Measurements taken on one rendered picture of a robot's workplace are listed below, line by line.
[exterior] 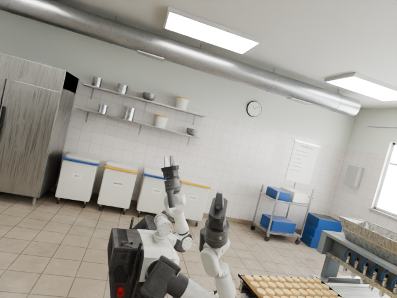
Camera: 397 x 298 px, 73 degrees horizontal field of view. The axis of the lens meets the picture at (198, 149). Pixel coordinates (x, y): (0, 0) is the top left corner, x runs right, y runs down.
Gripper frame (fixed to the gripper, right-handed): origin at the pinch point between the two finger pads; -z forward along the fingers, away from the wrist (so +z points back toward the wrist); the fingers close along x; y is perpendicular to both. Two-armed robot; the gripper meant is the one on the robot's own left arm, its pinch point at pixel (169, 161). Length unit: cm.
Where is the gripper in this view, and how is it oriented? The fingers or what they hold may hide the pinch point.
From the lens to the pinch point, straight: 159.2
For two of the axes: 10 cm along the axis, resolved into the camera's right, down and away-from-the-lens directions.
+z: 1.5, 9.9, -0.8
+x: 7.7, -1.6, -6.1
